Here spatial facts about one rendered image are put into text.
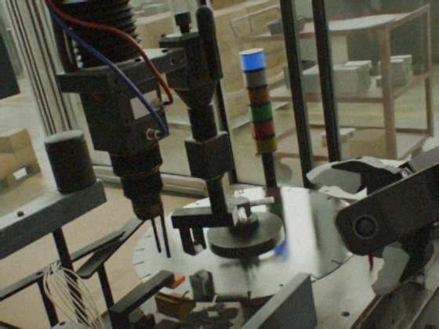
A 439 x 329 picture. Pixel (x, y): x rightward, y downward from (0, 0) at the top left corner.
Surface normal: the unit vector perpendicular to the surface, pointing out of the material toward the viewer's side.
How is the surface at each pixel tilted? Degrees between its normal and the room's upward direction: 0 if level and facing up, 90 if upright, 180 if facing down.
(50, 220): 90
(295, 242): 0
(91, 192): 90
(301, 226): 0
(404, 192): 64
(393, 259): 90
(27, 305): 0
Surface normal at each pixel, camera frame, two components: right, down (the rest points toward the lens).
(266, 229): -0.10, -0.92
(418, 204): -0.07, -0.11
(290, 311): 0.77, 0.08
